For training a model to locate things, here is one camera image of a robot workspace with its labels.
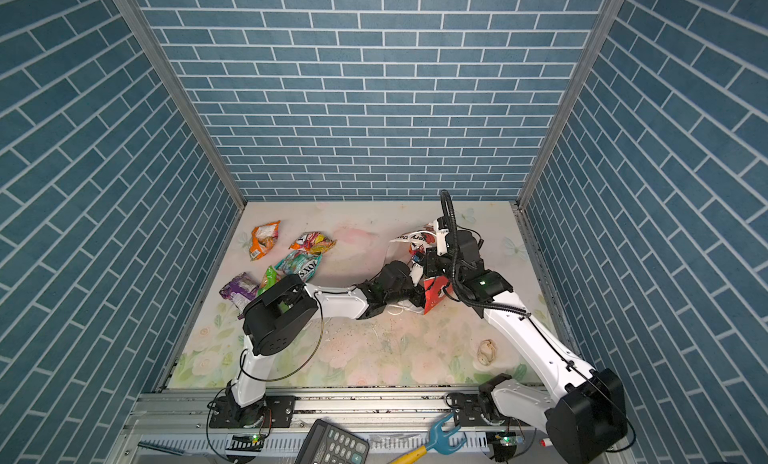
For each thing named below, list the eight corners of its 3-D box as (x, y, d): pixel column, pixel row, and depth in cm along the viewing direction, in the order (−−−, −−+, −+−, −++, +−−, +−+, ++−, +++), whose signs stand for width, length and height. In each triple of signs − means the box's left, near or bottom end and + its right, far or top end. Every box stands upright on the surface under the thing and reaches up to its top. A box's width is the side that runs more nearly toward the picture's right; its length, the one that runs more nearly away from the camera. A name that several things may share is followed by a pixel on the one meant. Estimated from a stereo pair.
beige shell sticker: (478, 365, 84) (480, 363, 82) (474, 342, 88) (476, 339, 86) (497, 365, 84) (500, 363, 82) (493, 342, 88) (495, 339, 86)
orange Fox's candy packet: (295, 254, 107) (290, 245, 102) (309, 237, 112) (306, 227, 108) (319, 265, 104) (316, 255, 100) (333, 246, 109) (330, 237, 105)
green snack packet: (278, 275, 100) (273, 267, 97) (290, 254, 106) (286, 246, 102) (312, 283, 98) (309, 276, 95) (323, 261, 104) (320, 254, 101)
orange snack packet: (249, 260, 105) (243, 251, 101) (261, 229, 114) (256, 220, 110) (272, 260, 105) (267, 251, 101) (283, 229, 114) (278, 220, 110)
